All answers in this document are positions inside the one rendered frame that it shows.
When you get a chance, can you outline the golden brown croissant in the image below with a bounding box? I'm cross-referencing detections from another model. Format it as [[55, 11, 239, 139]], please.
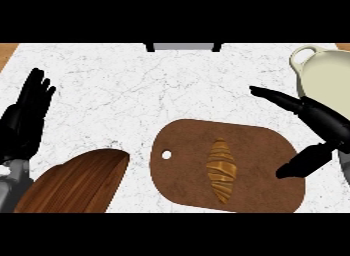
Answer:
[[205, 137, 239, 205]]

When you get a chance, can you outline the cream pot with handle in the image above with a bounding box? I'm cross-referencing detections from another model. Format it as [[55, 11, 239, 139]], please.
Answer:
[[288, 44, 350, 130]]

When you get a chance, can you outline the brown wooden cutting board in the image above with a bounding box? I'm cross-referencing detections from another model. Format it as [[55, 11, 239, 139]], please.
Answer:
[[149, 118, 307, 214]]

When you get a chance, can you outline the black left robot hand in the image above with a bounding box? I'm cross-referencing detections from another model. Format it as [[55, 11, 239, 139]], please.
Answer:
[[0, 67, 58, 166]]

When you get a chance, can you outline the grey and black appliance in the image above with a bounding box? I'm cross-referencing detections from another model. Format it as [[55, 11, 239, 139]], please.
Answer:
[[143, 43, 225, 53]]

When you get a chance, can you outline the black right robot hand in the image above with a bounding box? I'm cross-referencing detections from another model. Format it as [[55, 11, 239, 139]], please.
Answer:
[[248, 85, 350, 180]]

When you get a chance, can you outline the striped brown wooden board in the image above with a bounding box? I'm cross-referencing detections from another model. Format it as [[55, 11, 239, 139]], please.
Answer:
[[14, 148, 132, 214]]

